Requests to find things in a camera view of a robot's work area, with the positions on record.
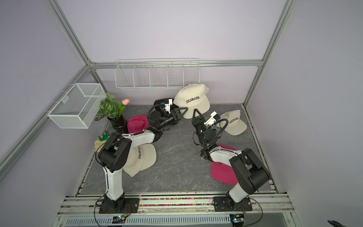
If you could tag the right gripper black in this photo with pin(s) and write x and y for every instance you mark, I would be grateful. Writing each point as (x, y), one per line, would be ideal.
(200, 122)

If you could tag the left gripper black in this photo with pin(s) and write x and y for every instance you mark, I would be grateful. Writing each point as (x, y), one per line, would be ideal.
(176, 116)

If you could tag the cream cap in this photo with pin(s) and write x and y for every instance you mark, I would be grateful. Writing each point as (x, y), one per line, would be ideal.
(235, 125)
(140, 158)
(193, 96)

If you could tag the black cap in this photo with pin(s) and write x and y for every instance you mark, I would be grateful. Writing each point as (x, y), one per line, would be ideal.
(162, 102)

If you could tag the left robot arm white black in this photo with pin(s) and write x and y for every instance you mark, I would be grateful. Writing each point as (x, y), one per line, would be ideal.
(114, 153)

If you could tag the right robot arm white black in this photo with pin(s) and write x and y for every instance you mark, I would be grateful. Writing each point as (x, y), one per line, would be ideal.
(250, 172)

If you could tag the pink cap left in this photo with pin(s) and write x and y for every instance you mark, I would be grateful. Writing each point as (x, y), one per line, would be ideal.
(137, 123)

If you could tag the pink cap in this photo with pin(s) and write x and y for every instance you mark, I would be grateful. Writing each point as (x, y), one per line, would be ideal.
(137, 123)
(220, 168)

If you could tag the pink cap right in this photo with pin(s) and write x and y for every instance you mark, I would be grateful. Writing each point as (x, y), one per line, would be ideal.
(220, 168)

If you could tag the pink tulip flower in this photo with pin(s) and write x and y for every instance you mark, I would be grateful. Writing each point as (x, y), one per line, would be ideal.
(126, 102)

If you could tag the black plant pot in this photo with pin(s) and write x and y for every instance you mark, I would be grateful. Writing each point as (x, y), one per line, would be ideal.
(120, 124)

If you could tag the green artificial plant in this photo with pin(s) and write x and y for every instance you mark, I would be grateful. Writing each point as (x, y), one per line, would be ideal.
(110, 108)

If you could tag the small green toy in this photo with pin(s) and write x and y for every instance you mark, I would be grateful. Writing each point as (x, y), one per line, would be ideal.
(104, 136)

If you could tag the green circuit board right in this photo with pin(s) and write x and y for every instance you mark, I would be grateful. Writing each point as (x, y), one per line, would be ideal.
(237, 219)

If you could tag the green circuit board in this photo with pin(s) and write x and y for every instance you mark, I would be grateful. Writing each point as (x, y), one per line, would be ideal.
(237, 219)
(118, 219)

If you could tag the green circuit board left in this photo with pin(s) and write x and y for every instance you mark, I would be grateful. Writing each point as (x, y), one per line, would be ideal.
(118, 219)

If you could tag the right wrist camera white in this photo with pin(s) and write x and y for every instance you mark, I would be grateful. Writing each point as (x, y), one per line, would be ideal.
(214, 118)

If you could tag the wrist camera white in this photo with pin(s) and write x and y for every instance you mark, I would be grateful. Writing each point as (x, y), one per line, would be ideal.
(214, 118)
(167, 105)

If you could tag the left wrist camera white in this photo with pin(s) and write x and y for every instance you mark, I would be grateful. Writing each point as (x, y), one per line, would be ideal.
(167, 105)

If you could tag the long white wire shelf basket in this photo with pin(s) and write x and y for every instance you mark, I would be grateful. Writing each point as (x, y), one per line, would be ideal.
(156, 73)

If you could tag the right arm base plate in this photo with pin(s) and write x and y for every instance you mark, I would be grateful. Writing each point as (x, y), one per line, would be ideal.
(224, 204)

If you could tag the white slotted cable duct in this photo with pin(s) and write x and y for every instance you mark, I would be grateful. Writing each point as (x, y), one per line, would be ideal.
(149, 220)

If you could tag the white wire cube basket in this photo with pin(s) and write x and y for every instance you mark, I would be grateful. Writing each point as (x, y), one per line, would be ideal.
(78, 107)

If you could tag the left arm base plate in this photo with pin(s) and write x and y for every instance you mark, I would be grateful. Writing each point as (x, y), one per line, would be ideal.
(122, 205)

